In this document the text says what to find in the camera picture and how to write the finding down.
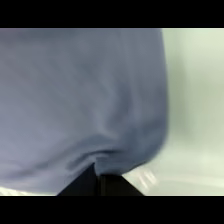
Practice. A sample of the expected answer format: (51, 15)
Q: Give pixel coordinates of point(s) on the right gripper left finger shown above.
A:
(83, 185)

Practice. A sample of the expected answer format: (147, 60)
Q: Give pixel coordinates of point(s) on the dark blue shirt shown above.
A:
(80, 100)

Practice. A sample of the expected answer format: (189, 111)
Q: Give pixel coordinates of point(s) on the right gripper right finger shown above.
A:
(118, 186)

